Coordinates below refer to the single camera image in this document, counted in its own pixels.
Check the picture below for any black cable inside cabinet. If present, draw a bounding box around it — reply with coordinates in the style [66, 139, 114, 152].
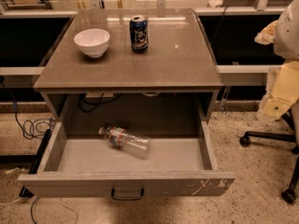
[78, 92, 123, 114]

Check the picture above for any black office chair base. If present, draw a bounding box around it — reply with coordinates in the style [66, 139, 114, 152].
[238, 109, 299, 204]

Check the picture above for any clear plastic water bottle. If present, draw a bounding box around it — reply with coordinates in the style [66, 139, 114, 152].
[98, 127, 150, 158]

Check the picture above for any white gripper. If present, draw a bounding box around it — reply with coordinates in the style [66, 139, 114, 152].
[254, 21, 299, 121]

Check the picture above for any grey cabinet with counter top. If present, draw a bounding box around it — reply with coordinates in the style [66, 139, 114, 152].
[33, 7, 224, 123]

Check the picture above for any open grey top drawer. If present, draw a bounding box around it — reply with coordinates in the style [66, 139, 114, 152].
[17, 92, 236, 199]

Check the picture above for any black drawer slide rail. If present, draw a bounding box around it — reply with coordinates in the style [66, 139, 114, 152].
[19, 129, 51, 198]

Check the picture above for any white ceramic bowl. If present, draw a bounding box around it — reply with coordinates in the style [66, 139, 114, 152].
[74, 29, 110, 58]

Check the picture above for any blue coiled floor cable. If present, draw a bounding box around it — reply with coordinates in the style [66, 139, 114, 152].
[0, 77, 57, 141]

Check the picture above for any black drawer handle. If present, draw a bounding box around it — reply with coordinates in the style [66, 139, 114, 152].
[111, 189, 144, 201]

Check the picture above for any dark blue soda can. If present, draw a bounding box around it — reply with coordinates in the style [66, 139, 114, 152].
[129, 16, 149, 53]

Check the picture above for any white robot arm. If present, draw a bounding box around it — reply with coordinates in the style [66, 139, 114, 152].
[254, 0, 299, 120]

